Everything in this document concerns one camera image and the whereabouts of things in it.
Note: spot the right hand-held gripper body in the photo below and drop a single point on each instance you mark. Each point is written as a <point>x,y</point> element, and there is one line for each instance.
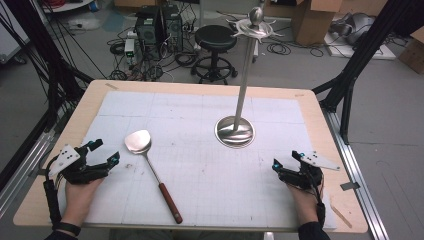
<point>308,171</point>

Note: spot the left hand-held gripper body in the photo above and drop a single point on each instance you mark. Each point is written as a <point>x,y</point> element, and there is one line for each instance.
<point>78,170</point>

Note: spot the steel utensil stand with hooks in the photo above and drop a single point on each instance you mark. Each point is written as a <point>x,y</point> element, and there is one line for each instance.
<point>238,126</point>

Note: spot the person's left hand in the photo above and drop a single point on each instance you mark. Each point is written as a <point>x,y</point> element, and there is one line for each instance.
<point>80,200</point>

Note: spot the person's right hand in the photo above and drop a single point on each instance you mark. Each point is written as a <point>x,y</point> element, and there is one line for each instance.
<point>305,203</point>

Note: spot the grey tape piece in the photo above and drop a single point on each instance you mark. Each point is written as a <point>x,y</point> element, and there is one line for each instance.
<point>350,186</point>

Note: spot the black wristband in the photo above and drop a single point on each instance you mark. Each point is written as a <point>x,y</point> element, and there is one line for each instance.
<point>67,228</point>

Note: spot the beige tape piece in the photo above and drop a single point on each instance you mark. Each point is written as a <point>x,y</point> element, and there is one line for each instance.
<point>299,95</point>
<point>111,86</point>

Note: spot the white grid mat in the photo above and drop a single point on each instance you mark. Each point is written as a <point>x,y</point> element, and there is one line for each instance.
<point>206,160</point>

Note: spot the small white device box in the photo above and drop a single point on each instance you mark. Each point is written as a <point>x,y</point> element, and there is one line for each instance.
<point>129,46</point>

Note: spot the white flat board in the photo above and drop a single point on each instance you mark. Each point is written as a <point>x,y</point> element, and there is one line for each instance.
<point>363,50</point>

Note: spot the black computer tower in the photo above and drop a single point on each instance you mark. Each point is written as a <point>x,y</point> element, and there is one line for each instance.
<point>159,30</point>

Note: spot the large cardboard box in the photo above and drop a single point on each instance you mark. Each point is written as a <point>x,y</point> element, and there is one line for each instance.
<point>315,21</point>

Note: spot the black round stool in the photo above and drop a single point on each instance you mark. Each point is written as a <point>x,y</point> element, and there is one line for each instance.
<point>215,43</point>

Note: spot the aluminium rail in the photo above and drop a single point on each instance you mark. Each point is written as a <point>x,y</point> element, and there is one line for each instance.
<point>356,173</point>
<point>23,173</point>

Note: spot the black metal frame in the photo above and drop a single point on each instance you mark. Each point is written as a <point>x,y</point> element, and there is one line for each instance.
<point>50,66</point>
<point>360,60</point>

